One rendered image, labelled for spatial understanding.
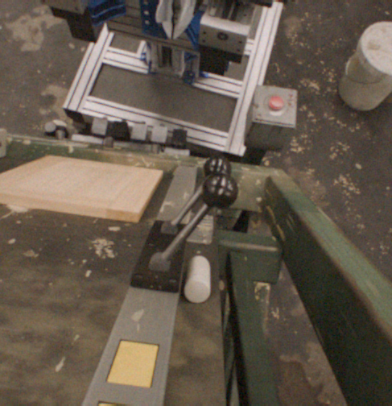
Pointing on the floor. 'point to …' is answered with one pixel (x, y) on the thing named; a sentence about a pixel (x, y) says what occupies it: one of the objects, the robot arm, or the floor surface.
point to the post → (253, 156)
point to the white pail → (372, 68)
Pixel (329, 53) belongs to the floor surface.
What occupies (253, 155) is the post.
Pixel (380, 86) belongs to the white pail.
